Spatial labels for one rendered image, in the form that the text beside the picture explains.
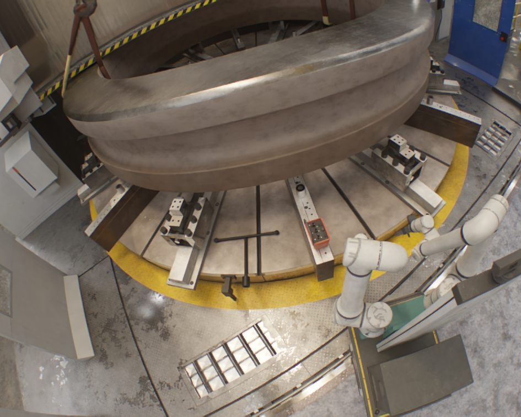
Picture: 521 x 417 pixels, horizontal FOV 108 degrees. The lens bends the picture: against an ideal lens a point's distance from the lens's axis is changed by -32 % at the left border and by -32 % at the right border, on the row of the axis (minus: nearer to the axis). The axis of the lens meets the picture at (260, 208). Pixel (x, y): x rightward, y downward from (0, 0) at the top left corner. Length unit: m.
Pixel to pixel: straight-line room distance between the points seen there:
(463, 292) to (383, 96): 1.96
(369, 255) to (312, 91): 1.14
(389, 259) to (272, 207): 1.87
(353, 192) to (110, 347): 3.15
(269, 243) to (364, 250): 1.59
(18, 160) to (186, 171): 3.13
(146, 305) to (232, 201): 1.52
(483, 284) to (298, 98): 1.46
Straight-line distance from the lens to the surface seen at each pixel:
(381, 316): 1.60
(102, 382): 3.48
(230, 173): 2.16
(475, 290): 0.91
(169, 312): 3.04
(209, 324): 2.81
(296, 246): 2.51
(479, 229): 1.33
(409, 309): 1.95
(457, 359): 1.89
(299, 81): 1.76
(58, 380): 4.09
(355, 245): 1.08
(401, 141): 2.63
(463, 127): 3.58
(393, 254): 1.09
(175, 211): 2.47
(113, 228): 3.34
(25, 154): 4.63
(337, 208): 2.70
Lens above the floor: 2.54
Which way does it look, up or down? 53 degrees down
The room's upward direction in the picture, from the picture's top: 21 degrees counter-clockwise
